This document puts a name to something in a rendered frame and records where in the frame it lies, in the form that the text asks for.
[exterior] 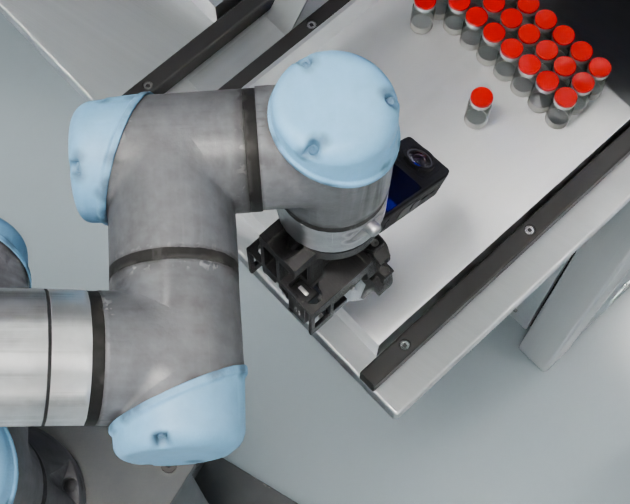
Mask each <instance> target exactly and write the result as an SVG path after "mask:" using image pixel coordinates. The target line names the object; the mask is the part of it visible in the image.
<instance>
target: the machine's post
mask: <svg viewBox="0 0 630 504"><path fill-rule="evenodd" d="M629 269H630V201H629V202H628V203H627V204H626V205H625V206H624V207H623V208H622V209H621V210H620V211H619V212H617V213H616V214H615V215H614V216H613V217H612V218H611V219H610V220H609V221H608V222H607V223H606V224H605V225H604V226H603V227H601V228H600V229H599V230H598V231H597V232H596V233H595V234H594V235H593V236H592V237H591V238H590V239H589V240H588V241H587V242H586V243H584V244H583V245H582V246H581V247H580V248H579V249H578V250H577V251H576V253H575V255H574V256H573V258H572V260H571V261H570V263H569V265H568V266H567V268H566V270H565V271H564V273H563V274H562V276H561V278H560V279H559V281H558V283H557V284H556V286H555V288H554V289H553V291H552V293H551V294H550V296H549V298H548V299H547V301H546V303H545V304H544V306H543V308H542V309H541V311H540V313H539V314H538V316H537V317H536V319H535V321H534V322H533V324H532V326H531V327H530V329H529V331H528V332H527V334H526V336H525V337H524V339H523V341H522V342H521V344H520V346H519V348H520V350H521V351H522V352H523V353H524V354H525V355H526V356H527V357H528V358H529V359H530V360H531V361H533V362H534V363H535V364H536V365H537V366H538V367H539V368H540V369H541V370H542V371H547V370H548V369H549V368H550V367H551V366H552V365H553V364H554V363H555V362H556V361H557V360H558V359H559V358H560V357H561V356H562V355H563V354H564V353H565V352H566V351H567V350H568V349H569V348H570V347H571V345H572V344H573V343H574V341H575V340H576V339H577V338H578V336H579V335H580V334H581V332H582V331H583V330H584V328H585V327H586V326H587V324H588V323H589V322H590V320H591V319H592V318H593V316H594V315H595V314H596V312H597V311H598V310H599V308H600V307H601V306H602V305H603V303H604V302H605V301H606V299H607V298H608V297H609V295H610V294H611V293H612V291H613V290H614V289H615V287H616V286H617V285H618V283H619V282H620V281H621V279H622V278H623V277H624V275H625V274H626V273H627V272H628V270H629Z"/></svg>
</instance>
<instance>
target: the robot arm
mask: <svg viewBox="0 0 630 504"><path fill-rule="evenodd" d="M399 112H400V104H399V102H398V99H397V95H396V92H395V90H394V87H393V85H392V84H391V82H390V80H389V79H388V78H387V76H386V75H385V74H384V73H383V71H382V70H381V69H380V68H378V67H377V66H376V65H375V64H374V63H372V62H371V61H369V60H367V59H366V58H364V57H361V56H359V55H357V54H354V53H350V52H345V51H337V50H328V51H320V52H316V53H312V54H310V55H308V56H306V57H305V58H303V59H301V60H299V61H297V62H296V63H294V64H292V65H291V66H289V67H288V68H287V69H286V70H285V71H284V73H283V74H282V75H281V77H280V78H279V80H278V81H277V83H276V85H261V86H254V88H244V89H242V88H240V89H225V90H210V91H195V92H180V93H165V94H153V93H152V92H141V93H139V94H133V95H125V96H116V97H107V98H105V99H101V100H93V101H88V102H85V103H83V104H82V105H80V106H79V107H78V108H77V109H76V110H75V112H74V114H73V116H72V118H71V121H70V126H69V135H68V157H69V163H70V180H71V187H72V193H73V197H74V202H75V205H76V208H77V211H78V213H79V214H80V216H81V217H82V218H83V219H84V220H85V221H87V222H90V223H103V224H104V225H106V226H108V249H109V290H97V291H87V290H79V289H35V288H31V287H32V279H31V273H30V269H29V267H28V251H27V247H26V244H25V242H24V240H23V238H22V236H21V235H20V234H19V232H18V231H17V230H16V229H15V228H14V227H13V226H11V225H10V224H9V223H7V222H6V221H4V220H3V219H1V218H0V504H86V490H85V485H84V481H83V477H82V474H81V472H80V469H79V467H78V465H77V463H76V461H75V460H74V458H73V457H72V455H71V454H70V453H69V451H68V450H67V449H66V448H65V447H64V446H63V445H62V444H61V443H60V442H59V441H58V440H56V439H55V438H54V437H53V436H51V435H50V434H48V433H47V432H45V431H43V430H42V429H40V428H37V427H35V426H109V431H108V433H109V435H110V436H112V441H113V450H114V452H115V454H116V455H117V456H118V457H119V458H120V459H122V460H123V461H126V462H128V463H132V464H138V465H146V464H150V465H154V466H175V465H188V464H196V463H202V462H207V461H212V460H216V459H219V458H222V457H225V456H227V455H229V454H231V453H232V452H233V451H234V450H235V449H237V448H238V447H239V446H240V444H241V443H242V442H243V440H244V436H245V431H246V416H245V378H246V377H247V375H248V367H247V365H244V354H243V337H242V321H241V304H240V287H239V262H238V245H237V229H236V214H241V213H251V212H263V210H275V209H276V210H277V213H278V216H279V219H277V220H276V221H275V222H274V223H273V224H272V225H270V226H269V227H268V228H267V229H266V230H265V231H263V232H262V233H261V234H260V235H259V238H258V239H257V240H255V241H254V242H253V243H252V244H251V245H249V246H248V247H247V248H246V250H247V257H248V265H249V272H250V273H251V274H253V273H254V272H255V271H256V270H257V269H259V268H260V267H261V266H262V268H263V272H264V273H265V274H267V275H268V276H269V277H270V278H271V279H272V280H273V281H274V282H275V283H276V282H278V283H279V288H280V289H281V291H282V294H283V295H285V296H286V298H287V299H288V300H289V307H288V309H289V310H290V311H291V312H292V313H294V314H295V315H296V316H297V317H298V318H299V319H300V321H301V322H302V323H303V324H306V323H307V322H308V321H309V334H310V335H313V334H314V333H315V332H316V331H317V330H318V329H319V328H320V327H322V326H323V325H324V324H325V323H326V322H327V321H328V320H329V319H331V318H332V317H333V314H335V313H336V312H337V311H338V310H339V309H340V308H341V307H342V306H344V305H345V304H346V303H347V302H348V301H357V300H363V299H365V298H366V297H367V296H368V295H369V294H370V293H371V292H373V291H374V292H375V293H376V294H377V295H378V296H380V295H381V294H382V293H383V292H384V291H385V290H387V289H388V288H389V287H390V286H391V285H392V283H393V277H392V273H393V272H394V270H393V269H392V268H391V267H390V266H389V265H388V264H387V263H388V262H389V261H390V259H391V258H390V256H391V255H390V253H389V248H388V246H387V244H386V242H385V241H384V239H383V238H382V237H381V236H380V235H379V234H380V233H381V232H383V231H384V230H385V229H387V228H388V227H390V226H391V225H393V224H394V223H395V222H397V221H398V220H400V219H401V218H403V217H404V216H406V215H407V214H408V213H410V212H411V211H413V210H414V209H416V208H417V207H419V206H420V205H421V204H423V203H424V202H426V201H427V200H429V199H430V198H431V197H433V196H434V195H436V193H437V191H438V190H439V188H440V187H441V185H442V184H443V182H444V180H445V179H446V177H447V176H448V174H449V169H448V168H447V167H446V166H444V165H443V164H442V163H441V162H440V161H439V160H437V159H436V158H435V157H434V156H433V155H432V154H431V153H430V152H429V151H428V150H427V149H425V148H423V147H422V146H421V145H420V144H419V143H418V142H416V141H415V140H414V139H413V138H411V137H406V138H404V139H402V140H401V134H400V126H399ZM400 140H401V141H400ZM259 249H260V250H261V254H260V253H259ZM254 258H255V259H256V261H255V262H254Z"/></svg>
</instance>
